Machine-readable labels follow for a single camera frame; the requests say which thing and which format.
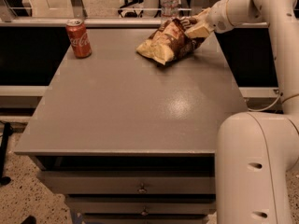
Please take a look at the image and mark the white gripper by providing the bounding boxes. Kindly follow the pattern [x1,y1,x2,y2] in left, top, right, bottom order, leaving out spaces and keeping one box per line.
[185,0,233,39]

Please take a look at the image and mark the brown sea salt chip bag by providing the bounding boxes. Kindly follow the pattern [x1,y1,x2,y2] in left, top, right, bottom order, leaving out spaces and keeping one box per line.
[136,17,206,65]

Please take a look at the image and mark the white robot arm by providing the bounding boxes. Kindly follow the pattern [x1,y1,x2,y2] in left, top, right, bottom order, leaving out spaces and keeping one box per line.
[186,0,299,224]

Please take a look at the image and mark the clear plastic water bottle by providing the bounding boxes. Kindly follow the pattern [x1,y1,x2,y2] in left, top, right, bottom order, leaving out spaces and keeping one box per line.
[161,0,179,22]

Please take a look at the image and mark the black office chair base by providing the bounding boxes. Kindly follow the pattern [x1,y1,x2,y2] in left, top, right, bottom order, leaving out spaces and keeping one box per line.
[118,0,144,18]

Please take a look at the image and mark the red coca-cola can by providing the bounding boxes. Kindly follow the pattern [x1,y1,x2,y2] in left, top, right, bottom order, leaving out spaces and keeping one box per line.
[66,19,92,58]

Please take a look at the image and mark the grey drawer cabinet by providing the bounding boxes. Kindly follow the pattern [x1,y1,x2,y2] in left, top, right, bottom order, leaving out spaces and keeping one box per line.
[14,28,250,224]

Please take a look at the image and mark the metal railing ledge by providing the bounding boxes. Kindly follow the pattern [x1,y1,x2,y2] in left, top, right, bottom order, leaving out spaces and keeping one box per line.
[0,17,269,29]

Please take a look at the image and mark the top grey drawer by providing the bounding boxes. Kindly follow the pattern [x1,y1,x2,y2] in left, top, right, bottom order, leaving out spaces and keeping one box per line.
[37,171,215,194]

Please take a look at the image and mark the grey drawer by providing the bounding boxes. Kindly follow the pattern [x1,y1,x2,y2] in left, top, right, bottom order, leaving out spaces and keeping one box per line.
[37,171,215,194]
[66,195,216,215]
[83,214,208,224]

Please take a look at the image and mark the middle grey drawer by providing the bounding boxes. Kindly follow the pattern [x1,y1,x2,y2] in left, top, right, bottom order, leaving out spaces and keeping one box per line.
[66,195,216,215]

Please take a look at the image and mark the black stand on floor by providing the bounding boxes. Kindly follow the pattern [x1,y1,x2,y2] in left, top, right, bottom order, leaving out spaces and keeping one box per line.
[0,122,13,186]

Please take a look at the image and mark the bottom grey drawer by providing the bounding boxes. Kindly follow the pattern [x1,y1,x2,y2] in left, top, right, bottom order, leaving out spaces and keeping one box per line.
[83,214,208,224]

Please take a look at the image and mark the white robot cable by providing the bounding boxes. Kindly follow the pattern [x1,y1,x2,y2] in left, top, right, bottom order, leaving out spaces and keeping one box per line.
[248,91,283,113]

